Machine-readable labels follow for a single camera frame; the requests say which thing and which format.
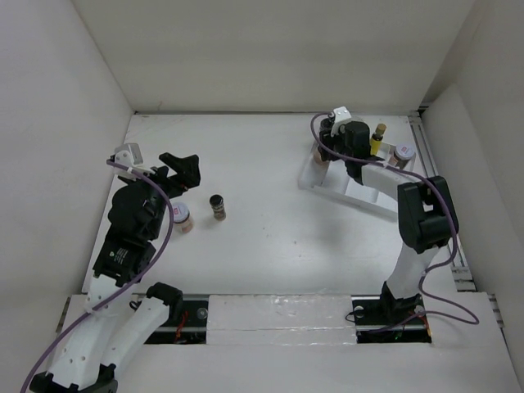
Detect yellow label small bottle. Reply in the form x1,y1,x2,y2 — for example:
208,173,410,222
369,124,386,156

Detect white foam front block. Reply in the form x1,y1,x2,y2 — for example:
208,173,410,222
206,294,356,346

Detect silver lid red label jar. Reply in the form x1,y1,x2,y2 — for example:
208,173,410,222
389,144,415,169

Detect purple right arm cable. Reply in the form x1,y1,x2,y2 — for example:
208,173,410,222
309,111,480,333

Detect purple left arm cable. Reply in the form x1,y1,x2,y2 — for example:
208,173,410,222
18,159,174,393

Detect grinder bottle with black cap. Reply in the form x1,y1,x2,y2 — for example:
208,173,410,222
318,117,334,137

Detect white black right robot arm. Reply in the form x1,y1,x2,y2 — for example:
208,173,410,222
311,116,459,328

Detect white divided plastic tray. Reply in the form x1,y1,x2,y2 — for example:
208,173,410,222
298,142,414,220

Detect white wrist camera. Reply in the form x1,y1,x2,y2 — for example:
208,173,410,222
110,143,153,181
331,106,352,137

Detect small dark-cap spice bottle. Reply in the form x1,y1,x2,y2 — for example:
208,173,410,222
210,194,226,221

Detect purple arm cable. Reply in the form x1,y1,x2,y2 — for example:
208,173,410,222
309,111,480,333
18,159,174,393

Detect aluminium side rail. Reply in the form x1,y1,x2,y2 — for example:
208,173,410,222
408,104,477,292

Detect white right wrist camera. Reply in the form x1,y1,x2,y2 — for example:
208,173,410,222
331,106,352,137

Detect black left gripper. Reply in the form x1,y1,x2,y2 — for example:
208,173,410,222
125,152,201,238

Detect red label spice jar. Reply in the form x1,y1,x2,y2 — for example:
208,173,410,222
172,202,193,233

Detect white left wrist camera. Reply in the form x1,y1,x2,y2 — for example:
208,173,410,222
110,143,153,181

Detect pink cap spice bottle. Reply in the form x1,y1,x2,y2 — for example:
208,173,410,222
313,147,331,169

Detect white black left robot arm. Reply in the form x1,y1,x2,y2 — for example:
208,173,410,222
21,152,201,392

